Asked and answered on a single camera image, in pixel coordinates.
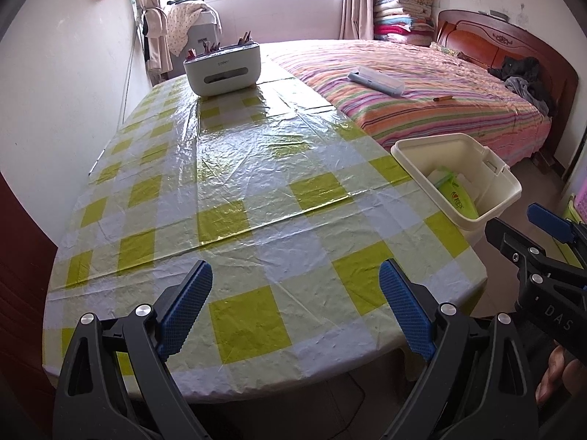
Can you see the stack of folded quilts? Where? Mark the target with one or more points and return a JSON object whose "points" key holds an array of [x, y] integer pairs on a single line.
{"points": [[408, 22]]}

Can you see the patterned cloth on unit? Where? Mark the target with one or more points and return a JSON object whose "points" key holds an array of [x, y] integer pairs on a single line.
{"points": [[181, 17]]}

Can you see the blue grey lint roller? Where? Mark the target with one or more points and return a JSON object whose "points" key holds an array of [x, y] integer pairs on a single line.
{"points": [[378, 81]]}

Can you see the left pink curtain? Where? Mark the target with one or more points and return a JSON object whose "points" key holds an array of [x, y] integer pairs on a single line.
{"points": [[155, 30]]}

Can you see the green plastic snack bag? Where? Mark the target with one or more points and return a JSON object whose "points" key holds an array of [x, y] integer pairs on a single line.
{"points": [[455, 188]]}

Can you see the white desk organizer box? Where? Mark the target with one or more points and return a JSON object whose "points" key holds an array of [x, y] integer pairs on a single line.
{"points": [[226, 70]]}

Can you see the red wooden headboard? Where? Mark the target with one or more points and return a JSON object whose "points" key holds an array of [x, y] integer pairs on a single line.
{"points": [[487, 41]]}

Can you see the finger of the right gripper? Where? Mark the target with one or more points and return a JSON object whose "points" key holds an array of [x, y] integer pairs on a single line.
{"points": [[555, 226]]}

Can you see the striped colourful bed cover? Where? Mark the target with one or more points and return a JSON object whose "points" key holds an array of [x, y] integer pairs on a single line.
{"points": [[482, 106]]}

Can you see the cream plastic trash bin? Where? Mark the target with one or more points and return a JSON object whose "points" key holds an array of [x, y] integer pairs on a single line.
{"points": [[494, 188]]}

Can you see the yellow checkered plastic tablecloth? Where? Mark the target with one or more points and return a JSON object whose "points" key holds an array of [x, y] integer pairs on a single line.
{"points": [[290, 202]]}

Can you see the dark clothes on bed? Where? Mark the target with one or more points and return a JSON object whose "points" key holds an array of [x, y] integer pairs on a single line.
{"points": [[522, 78]]}

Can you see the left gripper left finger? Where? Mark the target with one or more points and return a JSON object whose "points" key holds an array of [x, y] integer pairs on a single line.
{"points": [[154, 332]]}

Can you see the right pink curtain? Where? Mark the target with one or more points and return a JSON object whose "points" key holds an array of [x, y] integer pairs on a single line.
{"points": [[357, 20]]}

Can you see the pink curtain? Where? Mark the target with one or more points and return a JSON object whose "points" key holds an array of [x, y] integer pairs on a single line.
{"points": [[155, 30], [357, 20]]}

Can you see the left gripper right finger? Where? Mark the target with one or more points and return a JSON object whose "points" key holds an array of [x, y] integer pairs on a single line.
{"points": [[438, 333]]}

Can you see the right hand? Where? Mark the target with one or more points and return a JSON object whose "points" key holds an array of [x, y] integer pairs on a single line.
{"points": [[561, 370]]}

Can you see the white air conditioner unit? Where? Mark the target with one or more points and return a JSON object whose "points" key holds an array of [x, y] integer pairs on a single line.
{"points": [[206, 29]]}

